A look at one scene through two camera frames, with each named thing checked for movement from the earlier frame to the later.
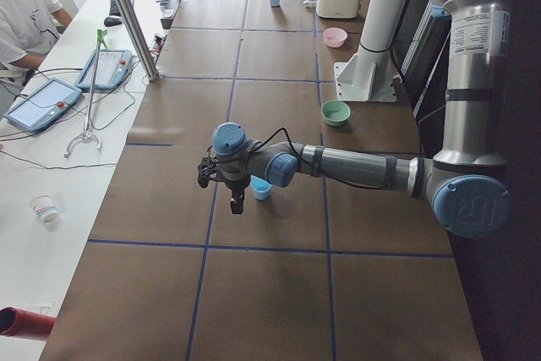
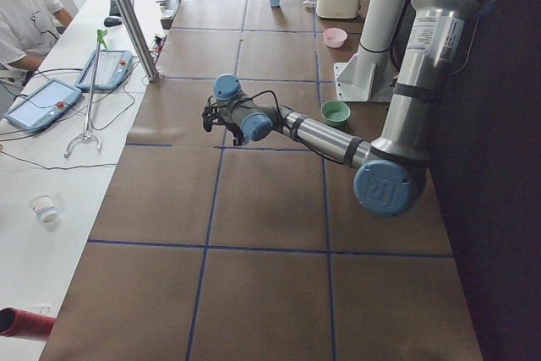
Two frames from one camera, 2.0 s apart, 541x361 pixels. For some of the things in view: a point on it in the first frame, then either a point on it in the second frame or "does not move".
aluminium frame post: (148, 58) does not move
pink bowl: (335, 37) does not move
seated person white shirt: (29, 24) does not move
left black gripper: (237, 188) to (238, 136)
